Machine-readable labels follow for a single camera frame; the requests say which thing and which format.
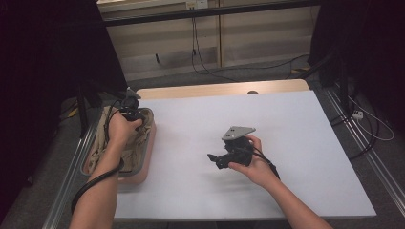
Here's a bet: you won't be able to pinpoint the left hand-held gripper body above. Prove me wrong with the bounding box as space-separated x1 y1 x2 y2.
119 87 145 123

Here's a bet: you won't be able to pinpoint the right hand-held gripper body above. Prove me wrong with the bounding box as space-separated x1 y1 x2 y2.
219 126 257 168

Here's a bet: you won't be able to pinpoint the beige drawstring shorts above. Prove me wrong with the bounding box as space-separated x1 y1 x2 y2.
87 106 154 175

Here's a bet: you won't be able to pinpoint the pink basket with grey rim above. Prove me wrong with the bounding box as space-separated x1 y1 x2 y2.
79 107 158 186

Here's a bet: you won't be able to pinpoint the person's left hand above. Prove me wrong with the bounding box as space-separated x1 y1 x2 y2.
106 110 143 153

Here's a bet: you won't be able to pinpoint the person's right hand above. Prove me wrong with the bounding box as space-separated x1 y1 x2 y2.
227 135 278 191

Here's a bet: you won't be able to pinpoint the black tripod stand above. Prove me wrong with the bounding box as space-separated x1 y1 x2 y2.
75 80 135 139

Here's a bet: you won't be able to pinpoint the black horizontal bar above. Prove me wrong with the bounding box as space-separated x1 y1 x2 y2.
101 0 321 28

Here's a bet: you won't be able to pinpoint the black curtain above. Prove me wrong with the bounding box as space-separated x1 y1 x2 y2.
309 0 405 135
0 0 130 218

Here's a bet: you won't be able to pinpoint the black metal stand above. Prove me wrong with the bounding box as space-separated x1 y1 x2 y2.
297 51 352 113

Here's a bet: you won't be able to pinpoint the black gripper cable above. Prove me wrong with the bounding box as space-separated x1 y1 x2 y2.
70 98 126 215
252 148 282 181

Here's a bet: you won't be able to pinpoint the black wall cable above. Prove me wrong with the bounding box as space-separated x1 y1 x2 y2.
190 8 311 83

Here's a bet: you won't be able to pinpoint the aluminium floor rail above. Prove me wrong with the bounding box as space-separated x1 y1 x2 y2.
323 87 405 209
41 127 96 229

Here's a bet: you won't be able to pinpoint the white wall socket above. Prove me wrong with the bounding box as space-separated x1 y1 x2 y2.
185 0 209 10

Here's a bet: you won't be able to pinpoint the black floor cables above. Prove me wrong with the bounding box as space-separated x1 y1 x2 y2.
329 104 381 161

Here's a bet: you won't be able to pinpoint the white floor cable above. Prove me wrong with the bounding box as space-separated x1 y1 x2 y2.
347 94 395 142

